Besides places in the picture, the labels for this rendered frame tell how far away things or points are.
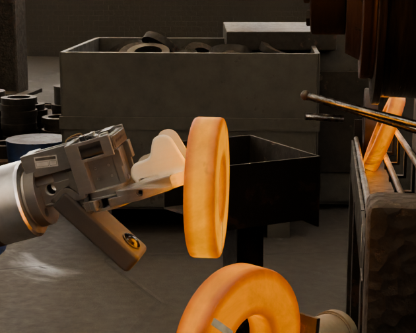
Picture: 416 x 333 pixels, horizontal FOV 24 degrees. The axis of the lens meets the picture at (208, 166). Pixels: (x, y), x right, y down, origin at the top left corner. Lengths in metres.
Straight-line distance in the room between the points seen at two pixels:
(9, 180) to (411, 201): 0.46
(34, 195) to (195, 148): 0.20
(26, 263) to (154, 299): 0.62
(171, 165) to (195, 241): 0.09
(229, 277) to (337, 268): 2.62
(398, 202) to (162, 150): 0.28
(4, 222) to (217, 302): 0.31
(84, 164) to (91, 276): 2.38
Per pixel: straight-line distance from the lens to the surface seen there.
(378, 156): 2.20
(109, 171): 1.07
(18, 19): 8.24
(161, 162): 1.05
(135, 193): 1.04
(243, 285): 0.91
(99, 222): 1.09
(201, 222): 1.01
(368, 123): 2.38
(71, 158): 1.06
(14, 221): 1.09
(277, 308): 0.96
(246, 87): 3.76
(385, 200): 1.14
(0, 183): 1.09
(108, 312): 3.08
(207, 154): 1.00
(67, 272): 3.48
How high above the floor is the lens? 1.07
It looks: 12 degrees down
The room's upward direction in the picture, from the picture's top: straight up
